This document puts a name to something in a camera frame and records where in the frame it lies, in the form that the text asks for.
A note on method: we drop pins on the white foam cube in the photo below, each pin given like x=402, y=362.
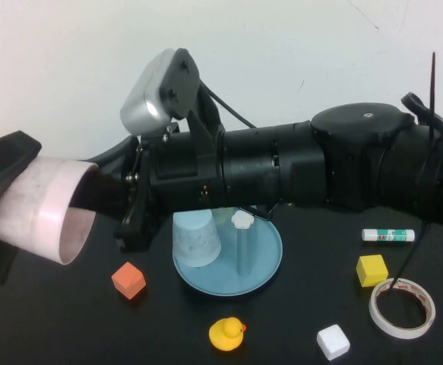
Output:
x=333, y=342

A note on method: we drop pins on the white tape roll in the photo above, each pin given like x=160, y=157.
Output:
x=399, y=333

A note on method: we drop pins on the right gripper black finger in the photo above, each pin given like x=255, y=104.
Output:
x=118, y=152
x=103, y=197

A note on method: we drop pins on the light blue plastic cup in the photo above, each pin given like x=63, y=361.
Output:
x=194, y=235

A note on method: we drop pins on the pink plastic cup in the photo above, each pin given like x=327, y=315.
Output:
x=46, y=213

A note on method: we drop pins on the orange foam cube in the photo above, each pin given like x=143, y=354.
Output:
x=128, y=281

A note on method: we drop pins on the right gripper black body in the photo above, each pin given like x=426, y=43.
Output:
x=175, y=190

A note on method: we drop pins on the yellow rubber duck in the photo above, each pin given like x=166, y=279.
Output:
x=225, y=336

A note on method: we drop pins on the white green glue stick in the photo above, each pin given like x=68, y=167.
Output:
x=388, y=235

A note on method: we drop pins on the blue cup stand with pegs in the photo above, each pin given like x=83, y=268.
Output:
x=225, y=279

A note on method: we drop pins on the yellow foam cube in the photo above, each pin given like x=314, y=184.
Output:
x=372, y=270

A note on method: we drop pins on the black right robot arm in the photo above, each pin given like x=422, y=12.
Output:
x=358, y=159

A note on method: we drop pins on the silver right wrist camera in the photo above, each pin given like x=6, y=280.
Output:
x=149, y=95

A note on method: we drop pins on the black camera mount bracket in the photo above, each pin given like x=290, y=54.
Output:
x=206, y=114

